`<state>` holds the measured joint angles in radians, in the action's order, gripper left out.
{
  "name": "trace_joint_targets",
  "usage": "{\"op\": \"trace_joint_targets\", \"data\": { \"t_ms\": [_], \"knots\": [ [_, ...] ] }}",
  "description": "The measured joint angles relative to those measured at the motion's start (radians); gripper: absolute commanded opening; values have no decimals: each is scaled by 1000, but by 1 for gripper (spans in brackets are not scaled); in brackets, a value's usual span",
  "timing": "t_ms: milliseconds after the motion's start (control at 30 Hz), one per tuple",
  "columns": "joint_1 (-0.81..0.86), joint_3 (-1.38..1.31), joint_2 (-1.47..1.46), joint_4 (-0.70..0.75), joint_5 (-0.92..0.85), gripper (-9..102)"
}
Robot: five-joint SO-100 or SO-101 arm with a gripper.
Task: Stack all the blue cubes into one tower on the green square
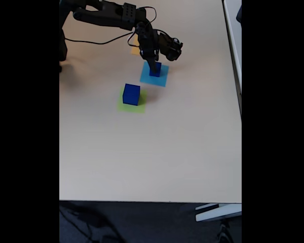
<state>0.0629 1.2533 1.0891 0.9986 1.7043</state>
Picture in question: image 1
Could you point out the blue paper square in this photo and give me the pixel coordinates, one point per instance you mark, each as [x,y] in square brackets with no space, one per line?
[144,77]

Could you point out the orange paper square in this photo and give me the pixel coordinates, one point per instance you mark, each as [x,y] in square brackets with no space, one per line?
[134,50]

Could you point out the white table foot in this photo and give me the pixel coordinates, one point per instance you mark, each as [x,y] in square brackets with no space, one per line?
[218,213]

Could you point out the large blue cube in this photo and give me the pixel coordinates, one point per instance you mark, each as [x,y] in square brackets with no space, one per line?
[130,97]

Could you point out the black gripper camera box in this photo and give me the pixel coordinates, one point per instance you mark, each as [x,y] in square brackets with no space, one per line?
[172,49]

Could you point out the dark object on desk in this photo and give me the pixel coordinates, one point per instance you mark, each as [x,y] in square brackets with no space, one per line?
[239,14]

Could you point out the medium blue cube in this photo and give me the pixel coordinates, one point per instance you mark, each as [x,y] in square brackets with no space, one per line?
[158,69]

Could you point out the green paper square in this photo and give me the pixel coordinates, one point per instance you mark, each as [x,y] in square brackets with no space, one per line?
[131,108]

